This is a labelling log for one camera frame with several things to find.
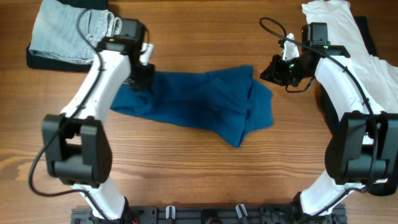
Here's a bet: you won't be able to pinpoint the blue t-shirt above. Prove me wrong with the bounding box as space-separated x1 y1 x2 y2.
111 65 273 148

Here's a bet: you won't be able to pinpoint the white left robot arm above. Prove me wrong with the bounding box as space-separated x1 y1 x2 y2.
42 44 154 223

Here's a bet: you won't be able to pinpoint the black garment under pile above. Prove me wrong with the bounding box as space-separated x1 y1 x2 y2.
320 16 397 197

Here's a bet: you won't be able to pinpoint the white printed t-shirt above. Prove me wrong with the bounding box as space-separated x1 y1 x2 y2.
302 1 397 113

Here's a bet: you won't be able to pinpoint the folded light blue jeans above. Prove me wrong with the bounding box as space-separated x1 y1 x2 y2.
29 0 122 65

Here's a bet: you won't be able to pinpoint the folded black garment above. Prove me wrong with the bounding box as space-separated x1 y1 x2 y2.
26 0 109 72

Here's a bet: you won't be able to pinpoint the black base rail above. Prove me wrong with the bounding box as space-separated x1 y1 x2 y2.
70 204 348 224

